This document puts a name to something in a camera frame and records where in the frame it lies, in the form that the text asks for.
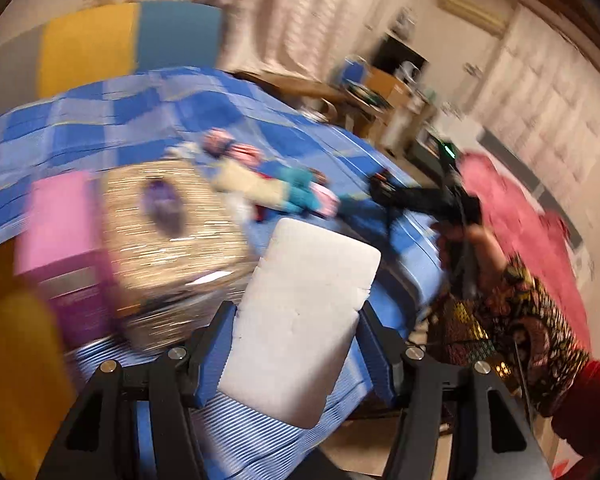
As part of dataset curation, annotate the teal plush toy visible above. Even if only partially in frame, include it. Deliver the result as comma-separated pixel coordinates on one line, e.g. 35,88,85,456
276,166,332,217

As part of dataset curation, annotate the white foam sponge block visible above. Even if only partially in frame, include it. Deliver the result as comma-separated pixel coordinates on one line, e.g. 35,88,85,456
220,218,381,429

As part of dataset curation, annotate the pink towel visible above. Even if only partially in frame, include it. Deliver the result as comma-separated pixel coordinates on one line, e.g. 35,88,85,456
202,128,263,168

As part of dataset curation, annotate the right hand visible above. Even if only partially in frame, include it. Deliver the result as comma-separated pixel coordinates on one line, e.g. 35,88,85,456
431,222,508,292

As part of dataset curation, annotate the pink fabric seat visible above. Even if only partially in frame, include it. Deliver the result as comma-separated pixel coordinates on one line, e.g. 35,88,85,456
460,152,591,350

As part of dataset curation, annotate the wooden side table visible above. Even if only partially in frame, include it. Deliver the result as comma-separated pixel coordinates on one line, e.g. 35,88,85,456
233,70,379,136

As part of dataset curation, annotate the blue folding chair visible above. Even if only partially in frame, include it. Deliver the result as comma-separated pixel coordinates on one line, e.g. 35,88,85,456
339,55,370,86

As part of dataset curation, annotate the purple pink cardboard box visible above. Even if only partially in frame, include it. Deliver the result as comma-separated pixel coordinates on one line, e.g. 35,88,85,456
15,171,114,349

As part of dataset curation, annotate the blue plaid tablecloth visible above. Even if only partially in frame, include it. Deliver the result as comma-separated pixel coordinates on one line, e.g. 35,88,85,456
0,67,442,479

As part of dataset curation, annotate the grey yellow teal chair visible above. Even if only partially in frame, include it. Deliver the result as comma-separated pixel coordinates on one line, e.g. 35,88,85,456
0,1,223,116

